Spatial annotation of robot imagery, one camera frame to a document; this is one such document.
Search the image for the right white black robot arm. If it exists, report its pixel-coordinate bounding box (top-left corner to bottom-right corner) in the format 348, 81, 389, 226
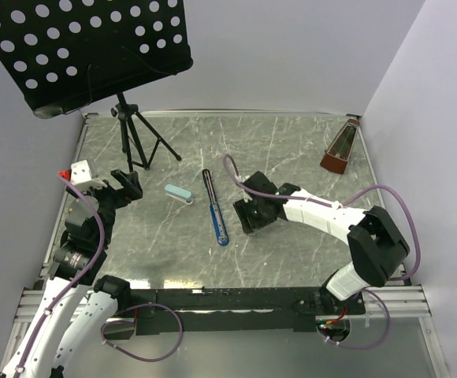
233, 171, 410, 313

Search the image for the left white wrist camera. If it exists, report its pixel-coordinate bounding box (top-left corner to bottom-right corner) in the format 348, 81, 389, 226
58, 160, 107, 192

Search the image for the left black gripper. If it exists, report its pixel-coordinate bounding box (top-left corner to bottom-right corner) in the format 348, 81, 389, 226
67, 168, 142, 245

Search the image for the aluminium frame rail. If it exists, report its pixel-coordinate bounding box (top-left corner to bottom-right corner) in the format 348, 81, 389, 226
363, 286, 432, 318

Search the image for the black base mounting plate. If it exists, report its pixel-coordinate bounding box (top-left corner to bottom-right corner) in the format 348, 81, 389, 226
84, 286, 367, 336

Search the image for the blue black stapler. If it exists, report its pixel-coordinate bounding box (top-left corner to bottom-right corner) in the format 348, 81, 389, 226
202, 169, 229, 246

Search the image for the brown wooden metronome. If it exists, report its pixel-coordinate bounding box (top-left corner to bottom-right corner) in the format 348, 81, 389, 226
320, 118, 360, 174

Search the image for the black music stand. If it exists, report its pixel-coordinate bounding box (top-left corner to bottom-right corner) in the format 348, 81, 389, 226
0, 1, 193, 155

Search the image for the light blue white stapler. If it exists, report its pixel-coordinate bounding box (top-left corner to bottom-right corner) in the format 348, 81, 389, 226
164, 184, 194, 205

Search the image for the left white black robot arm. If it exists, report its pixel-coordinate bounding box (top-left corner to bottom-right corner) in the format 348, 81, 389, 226
0, 161, 143, 377

